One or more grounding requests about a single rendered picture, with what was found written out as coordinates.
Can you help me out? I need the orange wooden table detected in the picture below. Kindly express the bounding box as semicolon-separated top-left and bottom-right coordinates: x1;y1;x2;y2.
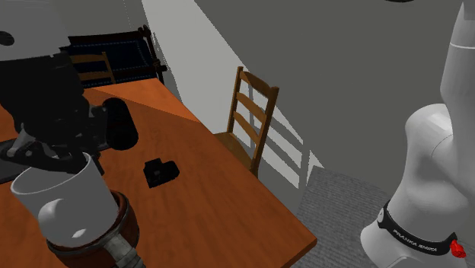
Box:
0;77;318;268

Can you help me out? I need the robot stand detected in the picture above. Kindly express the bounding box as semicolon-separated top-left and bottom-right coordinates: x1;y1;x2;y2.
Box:
291;165;475;268

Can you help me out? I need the black cylinder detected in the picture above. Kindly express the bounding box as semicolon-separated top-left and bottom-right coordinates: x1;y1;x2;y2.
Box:
103;97;140;152

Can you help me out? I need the white mug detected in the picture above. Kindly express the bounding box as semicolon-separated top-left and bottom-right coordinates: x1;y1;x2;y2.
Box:
10;151;120;248

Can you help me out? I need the small black camera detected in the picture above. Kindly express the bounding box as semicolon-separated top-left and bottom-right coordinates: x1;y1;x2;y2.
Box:
142;157;181;190

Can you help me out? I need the wooden ladder-back chair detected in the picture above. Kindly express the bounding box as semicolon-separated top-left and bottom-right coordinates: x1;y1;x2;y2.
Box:
69;51;116;85
214;65;280;180

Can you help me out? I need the brown pan with metal handle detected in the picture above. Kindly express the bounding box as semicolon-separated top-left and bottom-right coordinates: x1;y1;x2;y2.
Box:
45;190;146;268

